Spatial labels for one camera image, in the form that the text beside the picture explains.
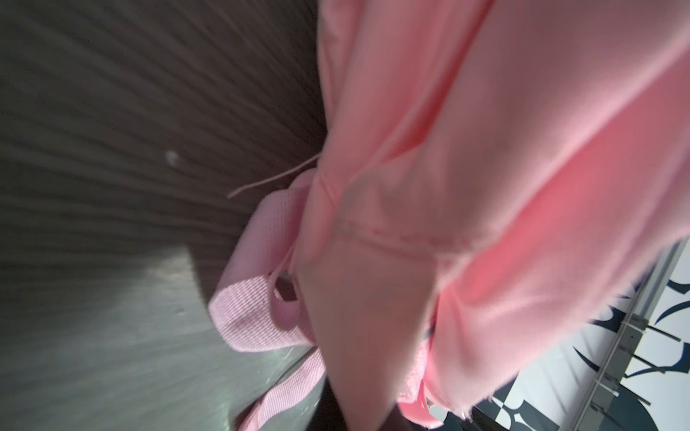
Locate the pink student backpack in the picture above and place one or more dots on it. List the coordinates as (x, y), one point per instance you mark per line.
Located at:
(494, 173)

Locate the black wall hook rail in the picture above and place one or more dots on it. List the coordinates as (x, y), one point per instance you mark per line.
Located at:
(608, 383)

